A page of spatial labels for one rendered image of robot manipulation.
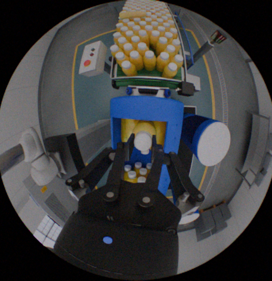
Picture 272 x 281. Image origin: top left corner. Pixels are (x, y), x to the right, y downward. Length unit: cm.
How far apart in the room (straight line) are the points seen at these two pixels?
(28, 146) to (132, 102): 61
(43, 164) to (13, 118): 234
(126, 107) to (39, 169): 62
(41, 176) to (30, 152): 16
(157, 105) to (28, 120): 297
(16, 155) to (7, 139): 223
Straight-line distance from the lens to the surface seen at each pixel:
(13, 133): 287
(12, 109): 297
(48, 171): 71
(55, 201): 200
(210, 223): 360
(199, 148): 57
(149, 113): 26
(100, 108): 169
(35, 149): 69
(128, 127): 39
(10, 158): 62
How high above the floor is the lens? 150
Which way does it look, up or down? 70 degrees down
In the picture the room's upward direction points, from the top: 159 degrees counter-clockwise
